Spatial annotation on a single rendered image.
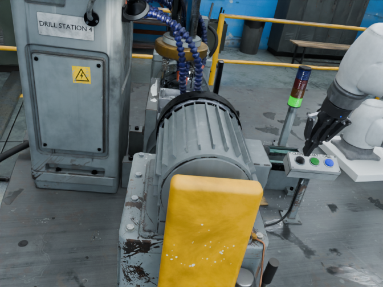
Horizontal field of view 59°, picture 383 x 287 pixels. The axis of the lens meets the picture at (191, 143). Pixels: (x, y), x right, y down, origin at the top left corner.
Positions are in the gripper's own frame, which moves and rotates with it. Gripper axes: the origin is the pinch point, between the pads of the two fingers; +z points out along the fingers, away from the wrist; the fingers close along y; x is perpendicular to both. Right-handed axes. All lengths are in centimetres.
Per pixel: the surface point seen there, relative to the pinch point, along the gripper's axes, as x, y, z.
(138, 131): -28, 55, 34
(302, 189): 3.7, -4.8, 19.7
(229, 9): -511, -64, 245
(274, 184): -8.6, -2.6, 36.6
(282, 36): -475, -165, 263
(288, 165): 1.1, 3.6, 9.8
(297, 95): -50, -15, 24
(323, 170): 3.1, -7.3, 7.9
